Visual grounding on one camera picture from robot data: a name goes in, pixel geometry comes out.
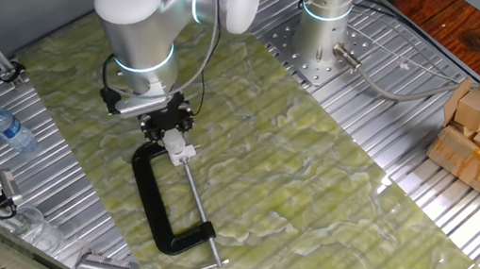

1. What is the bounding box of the thick grey robot cable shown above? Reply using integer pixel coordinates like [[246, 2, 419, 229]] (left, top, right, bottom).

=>
[[331, 25, 462, 112]]

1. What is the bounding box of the thin black base cable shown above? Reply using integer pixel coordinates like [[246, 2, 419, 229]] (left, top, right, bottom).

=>
[[351, 0, 480, 98]]

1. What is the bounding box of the black C-clamp with steel screw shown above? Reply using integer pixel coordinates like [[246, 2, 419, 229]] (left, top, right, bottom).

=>
[[128, 132, 231, 269]]

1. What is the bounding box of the black strap ring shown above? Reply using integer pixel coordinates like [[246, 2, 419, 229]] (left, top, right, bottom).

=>
[[0, 59, 29, 85]]

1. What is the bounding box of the water bottle with blue cap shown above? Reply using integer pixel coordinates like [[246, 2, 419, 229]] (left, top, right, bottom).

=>
[[0, 97, 41, 159]]

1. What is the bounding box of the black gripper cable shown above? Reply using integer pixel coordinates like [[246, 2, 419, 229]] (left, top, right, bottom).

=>
[[89, 0, 238, 130]]

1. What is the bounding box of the small light wooden block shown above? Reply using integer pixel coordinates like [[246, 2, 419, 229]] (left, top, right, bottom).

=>
[[452, 118, 478, 142]]

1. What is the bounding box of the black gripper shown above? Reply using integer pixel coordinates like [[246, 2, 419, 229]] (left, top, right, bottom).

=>
[[135, 92, 198, 144]]

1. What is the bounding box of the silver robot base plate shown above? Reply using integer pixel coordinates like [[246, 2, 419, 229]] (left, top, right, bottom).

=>
[[258, 4, 375, 94]]

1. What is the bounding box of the green marble pattern mat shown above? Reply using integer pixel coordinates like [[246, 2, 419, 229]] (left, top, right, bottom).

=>
[[12, 0, 480, 269]]

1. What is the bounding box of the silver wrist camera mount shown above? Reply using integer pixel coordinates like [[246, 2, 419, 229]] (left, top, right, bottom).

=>
[[99, 76, 174, 123]]

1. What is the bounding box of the white light bulb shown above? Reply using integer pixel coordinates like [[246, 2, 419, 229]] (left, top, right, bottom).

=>
[[160, 127, 188, 156]]

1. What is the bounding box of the thin white cable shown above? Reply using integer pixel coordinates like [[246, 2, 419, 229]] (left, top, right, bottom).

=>
[[346, 8, 455, 99]]

